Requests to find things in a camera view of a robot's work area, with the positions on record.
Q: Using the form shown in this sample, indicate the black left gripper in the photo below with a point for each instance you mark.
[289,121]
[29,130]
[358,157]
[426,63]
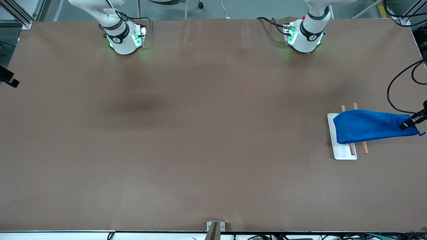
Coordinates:
[418,117]

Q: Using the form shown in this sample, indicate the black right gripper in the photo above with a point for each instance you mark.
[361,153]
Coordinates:
[6,77]

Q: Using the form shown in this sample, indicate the blue towel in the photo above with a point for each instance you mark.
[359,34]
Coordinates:
[367,126]

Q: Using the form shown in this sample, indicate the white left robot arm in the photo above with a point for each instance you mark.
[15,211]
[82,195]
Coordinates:
[307,40]

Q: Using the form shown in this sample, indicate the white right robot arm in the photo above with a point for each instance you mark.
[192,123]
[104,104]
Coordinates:
[121,40]

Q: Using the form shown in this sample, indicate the white towel rack wooden rods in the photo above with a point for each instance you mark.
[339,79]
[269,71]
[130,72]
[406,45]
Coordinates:
[342,151]

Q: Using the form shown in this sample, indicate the white floor rod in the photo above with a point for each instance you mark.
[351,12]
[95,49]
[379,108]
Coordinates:
[367,9]

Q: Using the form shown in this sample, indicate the grey metal leg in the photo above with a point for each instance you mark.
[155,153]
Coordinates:
[185,10]
[138,10]

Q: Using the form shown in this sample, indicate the aluminium frame profile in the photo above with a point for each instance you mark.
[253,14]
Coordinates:
[405,20]
[23,21]

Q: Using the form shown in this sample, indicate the silver metal bracket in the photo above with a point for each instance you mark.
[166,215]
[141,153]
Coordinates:
[223,226]

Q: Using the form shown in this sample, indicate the brown camera post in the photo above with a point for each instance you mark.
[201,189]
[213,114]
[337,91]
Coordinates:
[213,233]

